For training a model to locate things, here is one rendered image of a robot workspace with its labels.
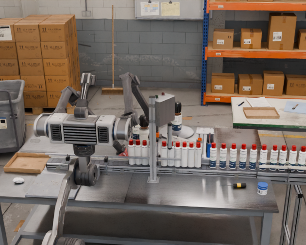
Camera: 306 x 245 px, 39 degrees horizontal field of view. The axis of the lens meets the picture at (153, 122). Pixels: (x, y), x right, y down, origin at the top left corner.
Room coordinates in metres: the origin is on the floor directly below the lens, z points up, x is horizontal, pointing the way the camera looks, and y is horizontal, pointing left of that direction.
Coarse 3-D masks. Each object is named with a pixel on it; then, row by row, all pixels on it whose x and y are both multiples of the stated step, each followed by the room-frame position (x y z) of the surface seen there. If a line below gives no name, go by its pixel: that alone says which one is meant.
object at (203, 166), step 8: (48, 160) 3.05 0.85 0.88; (56, 160) 3.05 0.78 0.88; (64, 160) 3.05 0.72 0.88; (96, 160) 3.04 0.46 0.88; (112, 160) 3.04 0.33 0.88; (176, 168) 2.90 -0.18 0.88; (184, 168) 2.90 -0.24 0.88; (192, 168) 2.89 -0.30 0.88; (200, 168) 2.89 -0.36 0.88; (208, 168) 2.89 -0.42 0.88; (216, 168) 2.90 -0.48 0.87; (248, 168) 2.88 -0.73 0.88
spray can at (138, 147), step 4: (136, 140) 2.97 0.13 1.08; (136, 144) 2.97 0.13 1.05; (140, 144) 2.99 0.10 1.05; (136, 148) 2.96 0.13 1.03; (140, 148) 2.97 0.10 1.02; (136, 152) 2.96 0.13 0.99; (140, 152) 2.96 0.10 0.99; (136, 156) 2.96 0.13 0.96; (140, 156) 2.96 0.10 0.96; (136, 160) 2.96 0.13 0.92; (140, 160) 2.96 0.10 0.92; (136, 164) 2.96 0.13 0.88; (140, 164) 2.96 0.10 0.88
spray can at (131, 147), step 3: (129, 141) 2.97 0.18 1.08; (132, 141) 2.97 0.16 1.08; (129, 144) 2.97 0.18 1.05; (132, 144) 2.97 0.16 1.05; (129, 147) 2.96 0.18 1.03; (132, 147) 2.96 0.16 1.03; (129, 150) 2.96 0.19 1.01; (132, 150) 2.96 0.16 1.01; (129, 153) 2.96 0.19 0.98; (132, 153) 2.96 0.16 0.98; (129, 156) 2.96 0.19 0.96; (132, 156) 2.96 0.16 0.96; (129, 159) 2.97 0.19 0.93; (132, 159) 2.96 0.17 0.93; (129, 162) 2.97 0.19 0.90; (132, 162) 2.96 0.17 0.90
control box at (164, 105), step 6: (162, 96) 2.89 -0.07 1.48; (168, 96) 2.89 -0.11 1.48; (174, 96) 2.90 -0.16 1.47; (156, 102) 2.79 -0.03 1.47; (162, 102) 2.79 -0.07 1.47; (168, 102) 2.84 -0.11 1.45; (174, 102) 2.90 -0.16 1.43; (156, 108) 2.79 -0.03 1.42; (162, 108) 2.79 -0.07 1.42; (168, 108) 2.84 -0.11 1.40; (174, 108) 2.90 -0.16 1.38; (156, 114) 2.79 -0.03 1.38; (162, 114) 2.79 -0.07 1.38; (168, 114) 2.84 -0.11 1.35; (174, 114) 2.90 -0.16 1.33; (156, 120) 2.79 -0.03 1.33; (162, 120) 2.79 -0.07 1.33; (168, 120) 2.84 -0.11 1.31
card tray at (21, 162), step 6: (18, 156) 3.22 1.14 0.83; (24, 156) 3.22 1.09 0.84; (30, 156) 3.21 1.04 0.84; (36, 156) 3.21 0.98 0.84; (42, 156) 3.20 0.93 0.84; (48, 156) 3.19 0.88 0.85; (12, 162) 3.12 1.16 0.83; (18, 162) 3.11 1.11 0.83; (24, 162) 3.11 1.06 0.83; (30, 162) 3.11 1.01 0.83; (36, 162) 3.11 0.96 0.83; (42, 162) 3.11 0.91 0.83; (6, 168) 2.97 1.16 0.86; (12, 168) 2.96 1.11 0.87; (18, 168) 2.96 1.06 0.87; (24, 168) 2.95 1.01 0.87; (30, 168) 3.01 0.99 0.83; (36, 168) 3.01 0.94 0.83; (42, 168) 3.01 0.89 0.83
